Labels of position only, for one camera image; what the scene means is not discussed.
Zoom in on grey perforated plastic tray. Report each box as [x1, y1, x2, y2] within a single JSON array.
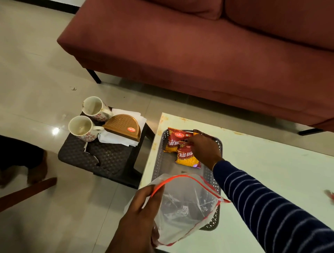
[[151, 129, 224, 232]]

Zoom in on brown plastic napkin holder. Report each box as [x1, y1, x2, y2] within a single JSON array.
[[102, 114, 142, 142]]

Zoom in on person's right hand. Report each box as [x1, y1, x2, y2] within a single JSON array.
[[187, 134, 225, 171]]

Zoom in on clear zip bag red seal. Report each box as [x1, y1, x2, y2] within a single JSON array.
[[124, 173, 231, 247]]

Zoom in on red yellow snack packet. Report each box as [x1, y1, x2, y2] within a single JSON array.
[[164, 127, 195, 153], [175, 141, 201, 169]]

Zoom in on person's left hand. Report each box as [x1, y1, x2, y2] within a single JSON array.
[[105, 184, 165, 253]]

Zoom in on red sofa back cushion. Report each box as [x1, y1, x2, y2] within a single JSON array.
[[225, 0, 334, 51], [149, 0, 225, 21]]

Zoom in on white paper napkins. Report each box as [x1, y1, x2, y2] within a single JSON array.
[[98, 108, 147, 147]]

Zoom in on wooden chair frame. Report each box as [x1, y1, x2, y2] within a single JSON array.
[[0, 177, 57, 213]]

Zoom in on white floral mug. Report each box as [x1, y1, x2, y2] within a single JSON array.
[[68, 115, 105, 142], [81, 96, 114, 122]]

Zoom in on white glass coffee table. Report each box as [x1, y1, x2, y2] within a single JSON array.
[[138, 112, 334, 253]]

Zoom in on person's right forearm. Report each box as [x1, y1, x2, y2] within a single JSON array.
[[213, 160, 334, 253]]

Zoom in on dark woven plastic stool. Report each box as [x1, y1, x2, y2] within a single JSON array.
[[58, 106, 156, 189]]

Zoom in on red fabric sofa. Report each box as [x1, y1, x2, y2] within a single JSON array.
[[57, 0, 334, 136]]

